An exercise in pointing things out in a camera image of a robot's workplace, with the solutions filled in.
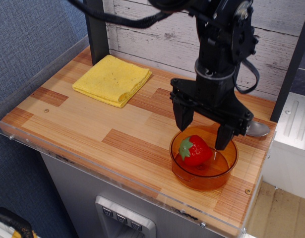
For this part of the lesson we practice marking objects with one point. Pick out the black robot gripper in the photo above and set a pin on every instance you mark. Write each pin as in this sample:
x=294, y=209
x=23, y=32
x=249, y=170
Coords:
x=214, y=98

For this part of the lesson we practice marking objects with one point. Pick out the red toy strawberry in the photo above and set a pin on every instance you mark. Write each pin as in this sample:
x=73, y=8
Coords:
x=194, y=151

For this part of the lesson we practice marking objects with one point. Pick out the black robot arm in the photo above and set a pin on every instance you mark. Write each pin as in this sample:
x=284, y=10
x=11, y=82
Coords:
x=226, y=39

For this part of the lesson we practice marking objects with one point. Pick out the yellow folded cloth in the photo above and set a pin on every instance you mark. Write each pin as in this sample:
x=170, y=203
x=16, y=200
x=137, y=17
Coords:
x=112, y=81

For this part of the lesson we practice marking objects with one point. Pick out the orange transparent plastic pot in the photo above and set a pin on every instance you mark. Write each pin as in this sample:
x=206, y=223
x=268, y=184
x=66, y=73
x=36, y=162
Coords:
x=209, y=175

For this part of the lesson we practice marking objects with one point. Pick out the white toy sink unit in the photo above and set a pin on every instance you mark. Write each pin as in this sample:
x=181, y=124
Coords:
x=284, y=167

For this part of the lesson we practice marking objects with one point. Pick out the silver dispenser button panel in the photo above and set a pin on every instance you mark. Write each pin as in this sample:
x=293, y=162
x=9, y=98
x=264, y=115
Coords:
x=120, y=222

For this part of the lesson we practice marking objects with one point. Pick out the grey toy fridge cabinet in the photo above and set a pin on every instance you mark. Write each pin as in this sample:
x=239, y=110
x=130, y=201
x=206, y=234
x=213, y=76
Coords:
x=78, y=190

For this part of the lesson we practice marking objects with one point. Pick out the yellow object bottom left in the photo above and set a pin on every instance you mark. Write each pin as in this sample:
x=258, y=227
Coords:
x=24, y=234

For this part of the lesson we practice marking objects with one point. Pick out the blue handled metal spoon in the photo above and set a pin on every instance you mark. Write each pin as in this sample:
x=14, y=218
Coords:
x=257, y=129

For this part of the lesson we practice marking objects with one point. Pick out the dark right frame post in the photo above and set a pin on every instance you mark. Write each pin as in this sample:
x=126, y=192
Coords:
x=290, y=76

